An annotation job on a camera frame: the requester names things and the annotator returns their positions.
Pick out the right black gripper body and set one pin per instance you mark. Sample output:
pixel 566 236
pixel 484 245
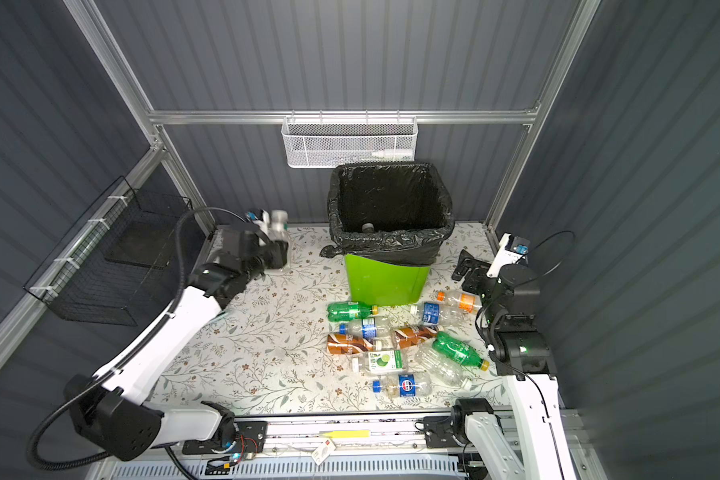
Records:
pixel 487 310

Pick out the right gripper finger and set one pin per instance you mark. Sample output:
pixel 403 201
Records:
pixel 476 279
pixel 464 265

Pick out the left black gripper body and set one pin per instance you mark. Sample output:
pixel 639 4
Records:
pixel 272 257

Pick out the clear bottle green-white label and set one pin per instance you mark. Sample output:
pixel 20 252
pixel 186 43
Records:
pixel 278 233

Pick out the green bottle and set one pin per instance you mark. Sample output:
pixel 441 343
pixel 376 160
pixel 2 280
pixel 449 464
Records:
pixel 459 351
pixel 347 311

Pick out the blue label bottle front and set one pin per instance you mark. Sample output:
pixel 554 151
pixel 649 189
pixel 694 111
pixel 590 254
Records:
pixel 403 385

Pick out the brown tea bottle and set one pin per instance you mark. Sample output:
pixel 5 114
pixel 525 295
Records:
pixel 344 344
pixel 408 336

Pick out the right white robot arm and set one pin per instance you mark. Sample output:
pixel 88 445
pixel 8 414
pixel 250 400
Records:
pixel 524 363

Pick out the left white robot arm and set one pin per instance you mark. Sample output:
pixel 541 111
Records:
pixel 112 409

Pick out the blue label bottle near bin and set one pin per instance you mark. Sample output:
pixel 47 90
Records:
pixel 435 314

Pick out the green bin with black liner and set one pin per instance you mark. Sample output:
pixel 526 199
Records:
pixel 388 222

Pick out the orange label clear bottle right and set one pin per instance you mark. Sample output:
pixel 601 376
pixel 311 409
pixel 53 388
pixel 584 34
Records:
pixel 464 301

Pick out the large clear bottle right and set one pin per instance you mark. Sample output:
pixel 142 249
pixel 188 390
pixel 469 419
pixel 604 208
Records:
pixel 445 370

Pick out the clear bottle blue label centre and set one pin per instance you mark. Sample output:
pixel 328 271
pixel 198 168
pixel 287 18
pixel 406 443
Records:
pixel 370 328

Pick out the lime label bottle upper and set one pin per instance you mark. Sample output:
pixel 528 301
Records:
pixel 376 363

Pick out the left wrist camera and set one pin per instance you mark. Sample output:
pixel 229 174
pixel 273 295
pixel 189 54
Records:
pixel 261 218

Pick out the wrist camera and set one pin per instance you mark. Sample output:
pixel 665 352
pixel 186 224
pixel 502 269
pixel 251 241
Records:
pixel 261 218
pixel 511 249

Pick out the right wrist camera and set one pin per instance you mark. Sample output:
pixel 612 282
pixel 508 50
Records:
pixel 511 249

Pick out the white wire wall basket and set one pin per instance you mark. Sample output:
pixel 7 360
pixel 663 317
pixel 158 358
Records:
pixel 324 142

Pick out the black wire wall basket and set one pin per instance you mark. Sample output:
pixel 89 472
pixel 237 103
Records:
pixel 119 268

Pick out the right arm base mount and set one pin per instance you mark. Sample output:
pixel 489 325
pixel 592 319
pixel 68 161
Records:
pixel 440 431

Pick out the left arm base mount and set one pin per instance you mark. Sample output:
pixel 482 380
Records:
pixel 242 437

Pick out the yellow marker on rail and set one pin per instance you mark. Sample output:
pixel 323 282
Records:
pixel 346 434

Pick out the white tag on rail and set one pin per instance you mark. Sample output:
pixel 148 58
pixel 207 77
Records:
pixel 320 454

